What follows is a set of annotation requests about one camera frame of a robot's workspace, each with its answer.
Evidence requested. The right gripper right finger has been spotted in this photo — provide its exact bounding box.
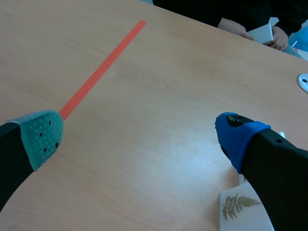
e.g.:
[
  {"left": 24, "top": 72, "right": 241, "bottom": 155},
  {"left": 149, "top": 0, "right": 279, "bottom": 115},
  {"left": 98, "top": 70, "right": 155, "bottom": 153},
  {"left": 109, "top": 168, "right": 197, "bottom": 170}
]
[{"left": 214, "top": 111, "right": 308, "bottom": 231}]

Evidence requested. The person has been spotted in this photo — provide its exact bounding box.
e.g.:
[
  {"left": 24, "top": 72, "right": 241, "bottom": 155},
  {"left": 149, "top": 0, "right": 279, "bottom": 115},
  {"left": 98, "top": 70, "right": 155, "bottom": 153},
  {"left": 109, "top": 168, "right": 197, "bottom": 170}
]
[{"left": 153, "top": 0, "right": 308, "bottom": 36}]

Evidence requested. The white block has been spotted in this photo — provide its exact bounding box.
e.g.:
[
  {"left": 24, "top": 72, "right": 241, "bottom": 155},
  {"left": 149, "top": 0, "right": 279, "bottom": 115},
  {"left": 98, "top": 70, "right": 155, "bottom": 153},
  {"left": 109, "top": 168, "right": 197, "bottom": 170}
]
[{"left": 247, "top": 23, "right": 275, "bottom": 45}]

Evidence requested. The person's left hand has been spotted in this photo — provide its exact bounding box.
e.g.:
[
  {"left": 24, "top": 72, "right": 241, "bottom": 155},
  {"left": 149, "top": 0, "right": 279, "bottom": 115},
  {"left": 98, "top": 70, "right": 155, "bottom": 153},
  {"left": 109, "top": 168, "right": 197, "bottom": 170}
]
[{"left": 263, "top": 25, "right": 289, "bottom": 51}]

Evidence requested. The fern leaf picture card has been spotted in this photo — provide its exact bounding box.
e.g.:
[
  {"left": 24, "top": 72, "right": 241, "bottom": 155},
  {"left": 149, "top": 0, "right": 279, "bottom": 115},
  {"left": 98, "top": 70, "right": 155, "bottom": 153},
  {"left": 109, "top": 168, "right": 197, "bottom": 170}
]
[{"left": 218, "top": 186, "right": 275, "bottom": 231}]

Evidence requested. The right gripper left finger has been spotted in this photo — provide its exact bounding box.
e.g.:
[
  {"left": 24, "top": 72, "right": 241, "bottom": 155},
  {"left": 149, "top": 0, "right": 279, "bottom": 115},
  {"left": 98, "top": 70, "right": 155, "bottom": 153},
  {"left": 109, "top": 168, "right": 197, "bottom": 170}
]
[{"left": 0, "top": 110, "right": 64, "bottom": 214}]

